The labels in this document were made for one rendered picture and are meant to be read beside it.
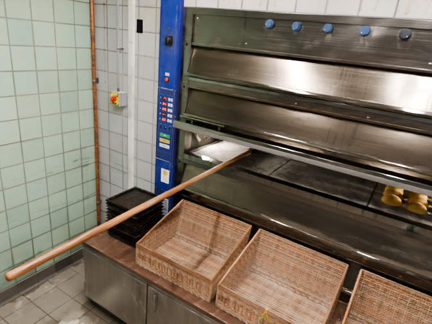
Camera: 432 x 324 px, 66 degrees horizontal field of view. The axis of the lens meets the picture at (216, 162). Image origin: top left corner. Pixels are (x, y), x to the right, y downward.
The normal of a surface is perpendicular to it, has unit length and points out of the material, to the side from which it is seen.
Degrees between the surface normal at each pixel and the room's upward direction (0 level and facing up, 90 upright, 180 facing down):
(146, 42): 90
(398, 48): 90
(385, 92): 70
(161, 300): 90
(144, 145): 90
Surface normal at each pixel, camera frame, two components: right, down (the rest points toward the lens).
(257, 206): -0.47, -0.08
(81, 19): 0.84, 0.26
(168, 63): -0.53, 0.25
